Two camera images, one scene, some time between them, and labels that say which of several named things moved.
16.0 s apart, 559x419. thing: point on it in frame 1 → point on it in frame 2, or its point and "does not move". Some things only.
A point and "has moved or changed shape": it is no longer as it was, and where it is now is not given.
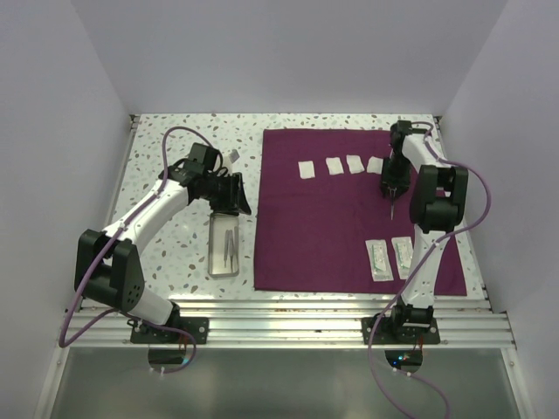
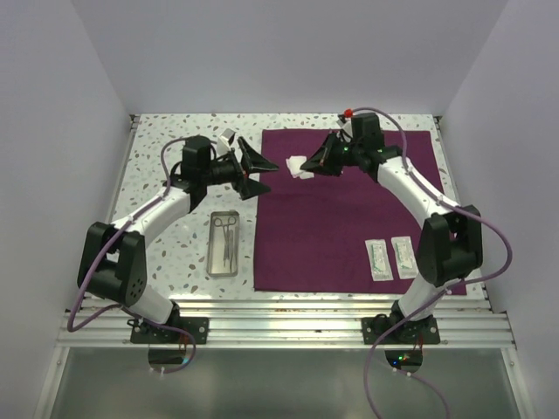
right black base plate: x=388 y=333 does not move
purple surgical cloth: x=323 y=224 does not move
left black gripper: x=235 y=201 → x=251 y=161
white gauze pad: x=334 y=165 has moved or changed shape
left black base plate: x=197 y=326 does not move
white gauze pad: x=307 y=169 has moved or changed shape
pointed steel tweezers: x=392 y=195 → x=229 y=250
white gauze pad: x=375 y=165 has moved or changed shape
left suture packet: x=380 y=259 does not move
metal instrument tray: x=223 y=245 does not move
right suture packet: x=403 y=251 does not move
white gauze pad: x=355 y=163 has moved or changed shape
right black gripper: x=402 y=183 → x=320 y=161
